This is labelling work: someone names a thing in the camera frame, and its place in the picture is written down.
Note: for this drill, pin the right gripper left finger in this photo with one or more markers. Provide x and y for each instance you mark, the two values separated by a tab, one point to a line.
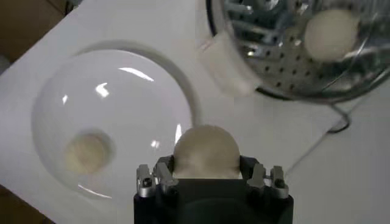
163	176

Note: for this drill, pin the white steamed baozi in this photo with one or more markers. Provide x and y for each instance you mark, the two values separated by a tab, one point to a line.
207	149
330	35
86	153

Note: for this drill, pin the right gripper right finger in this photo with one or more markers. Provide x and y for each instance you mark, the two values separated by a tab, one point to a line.
259	176

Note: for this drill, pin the steel steamer basket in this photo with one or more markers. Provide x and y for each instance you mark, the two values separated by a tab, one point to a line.
274	67

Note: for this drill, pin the white round plate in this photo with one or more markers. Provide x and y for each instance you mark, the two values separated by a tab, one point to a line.
106	106

